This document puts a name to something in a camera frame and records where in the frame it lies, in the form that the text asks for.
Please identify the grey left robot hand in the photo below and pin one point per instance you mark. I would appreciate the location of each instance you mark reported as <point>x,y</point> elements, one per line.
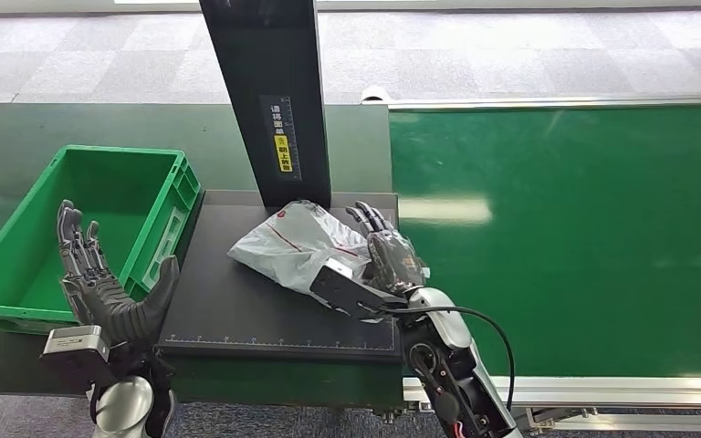
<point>118,308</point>

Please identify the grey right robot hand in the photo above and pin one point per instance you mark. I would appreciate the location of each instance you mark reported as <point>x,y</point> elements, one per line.
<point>393,260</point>

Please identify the grey plastic mailer package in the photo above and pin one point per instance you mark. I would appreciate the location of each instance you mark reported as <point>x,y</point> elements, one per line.
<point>296,248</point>

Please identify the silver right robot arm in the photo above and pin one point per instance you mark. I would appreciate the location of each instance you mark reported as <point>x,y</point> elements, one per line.
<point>459,375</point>

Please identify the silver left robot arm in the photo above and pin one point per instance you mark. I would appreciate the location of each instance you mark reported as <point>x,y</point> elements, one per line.
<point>127,405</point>

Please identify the green conveyor belt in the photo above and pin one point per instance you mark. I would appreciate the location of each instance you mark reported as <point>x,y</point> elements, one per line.
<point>568,230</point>

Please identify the green plastic crate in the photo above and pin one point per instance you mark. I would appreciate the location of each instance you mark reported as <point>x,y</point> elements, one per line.
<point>127,187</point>

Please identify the black scanner platform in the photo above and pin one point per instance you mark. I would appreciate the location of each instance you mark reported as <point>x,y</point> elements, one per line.
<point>247,314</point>

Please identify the black and yellow column label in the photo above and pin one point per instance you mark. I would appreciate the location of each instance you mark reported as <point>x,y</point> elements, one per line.
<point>283,139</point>

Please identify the dark green table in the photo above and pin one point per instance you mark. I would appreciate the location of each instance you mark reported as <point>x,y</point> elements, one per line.
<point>115,124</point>

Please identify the black scanner column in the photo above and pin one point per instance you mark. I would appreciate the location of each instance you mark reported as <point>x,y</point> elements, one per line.
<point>278,72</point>

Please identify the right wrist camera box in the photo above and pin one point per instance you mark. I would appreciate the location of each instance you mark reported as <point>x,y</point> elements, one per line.
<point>350,290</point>

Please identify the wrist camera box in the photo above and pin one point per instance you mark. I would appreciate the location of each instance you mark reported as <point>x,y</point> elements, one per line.
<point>350,290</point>
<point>75,353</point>

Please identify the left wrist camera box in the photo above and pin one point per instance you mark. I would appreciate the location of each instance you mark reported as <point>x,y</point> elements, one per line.
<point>75,353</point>

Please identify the aluminium conveyor frame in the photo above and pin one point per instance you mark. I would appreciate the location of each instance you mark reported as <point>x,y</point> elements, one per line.
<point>598,392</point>

